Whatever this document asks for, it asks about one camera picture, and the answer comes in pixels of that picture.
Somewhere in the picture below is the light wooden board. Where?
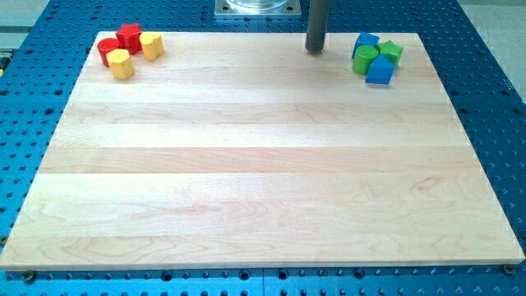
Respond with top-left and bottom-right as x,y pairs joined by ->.
1,32 -> 524,271

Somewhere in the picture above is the green cylinder block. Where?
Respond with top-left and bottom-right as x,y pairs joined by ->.
352,45 -> 378,75

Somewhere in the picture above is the blue pentagon block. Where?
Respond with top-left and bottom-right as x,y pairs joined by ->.
365,54 -> 395,85

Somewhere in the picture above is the blue cube block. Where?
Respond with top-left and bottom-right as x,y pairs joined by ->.
352,32 -> 380,58

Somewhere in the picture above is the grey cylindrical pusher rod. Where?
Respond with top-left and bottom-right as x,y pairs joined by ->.
305,0 -> 331,53

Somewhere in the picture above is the yellow heart block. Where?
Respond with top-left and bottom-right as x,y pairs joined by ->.
139,32 -> 164,61

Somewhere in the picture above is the green star block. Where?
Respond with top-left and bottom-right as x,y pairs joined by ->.
376,40 -> 404,66

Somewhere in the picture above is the yellow hexagon block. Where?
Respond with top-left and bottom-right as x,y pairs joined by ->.
106,49 -> 135,80

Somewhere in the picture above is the red star block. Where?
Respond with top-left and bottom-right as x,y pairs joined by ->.
116,24 -> 142,55

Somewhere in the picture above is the red cylinder block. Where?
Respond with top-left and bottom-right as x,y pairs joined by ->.
97,38 -> 119,67

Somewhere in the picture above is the brass bolt front left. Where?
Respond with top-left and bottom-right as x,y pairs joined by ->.
22,271 -> 36,284

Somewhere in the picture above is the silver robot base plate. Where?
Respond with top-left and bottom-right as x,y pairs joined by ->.
215,0 -> 302,17

